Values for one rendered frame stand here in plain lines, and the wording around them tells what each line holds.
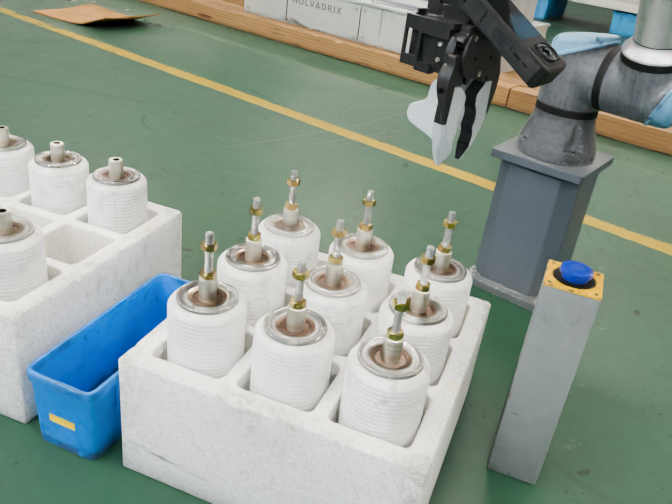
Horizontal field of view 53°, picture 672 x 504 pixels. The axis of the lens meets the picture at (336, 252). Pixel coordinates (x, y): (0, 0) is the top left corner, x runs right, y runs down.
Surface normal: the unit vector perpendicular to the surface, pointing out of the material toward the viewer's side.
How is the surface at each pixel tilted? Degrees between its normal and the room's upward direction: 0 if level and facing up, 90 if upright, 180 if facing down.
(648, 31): 109
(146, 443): 90
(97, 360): 88
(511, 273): 90
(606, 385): 0
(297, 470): 90
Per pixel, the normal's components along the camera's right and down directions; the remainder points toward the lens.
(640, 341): 0.11, -0.87
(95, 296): 0.92, 0.27
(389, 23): -0.61, 0.31
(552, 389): -0.37, 0.41
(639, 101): -0.66, 0.52
